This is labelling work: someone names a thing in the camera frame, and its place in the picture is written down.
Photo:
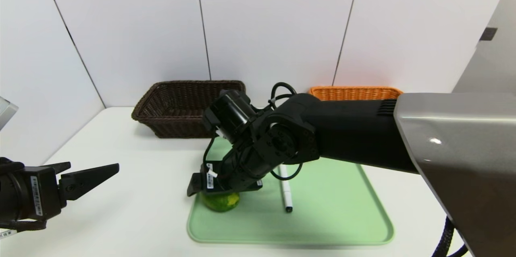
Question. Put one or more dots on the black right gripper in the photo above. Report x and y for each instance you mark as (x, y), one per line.
(211, 178)

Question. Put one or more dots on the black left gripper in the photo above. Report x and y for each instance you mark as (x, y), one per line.
(41, 190)

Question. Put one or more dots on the green citrus fruit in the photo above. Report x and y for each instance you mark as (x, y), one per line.
(219, 204)

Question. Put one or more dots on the white marker pen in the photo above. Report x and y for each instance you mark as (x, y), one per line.
(287, 192)

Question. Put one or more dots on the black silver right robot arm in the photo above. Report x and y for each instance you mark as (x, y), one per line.
(443, 148)

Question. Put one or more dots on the dark brown wicker basket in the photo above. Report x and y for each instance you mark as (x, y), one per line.
(173, 108)

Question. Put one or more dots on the orange wicker basket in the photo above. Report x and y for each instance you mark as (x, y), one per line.
(354, 94)

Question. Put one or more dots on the light green plastic tray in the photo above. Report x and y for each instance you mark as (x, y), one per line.
(334, 208)

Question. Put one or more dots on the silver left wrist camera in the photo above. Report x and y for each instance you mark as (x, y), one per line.
(7, 112)

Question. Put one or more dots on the dark wall plate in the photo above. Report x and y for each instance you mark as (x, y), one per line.
(488, 34)

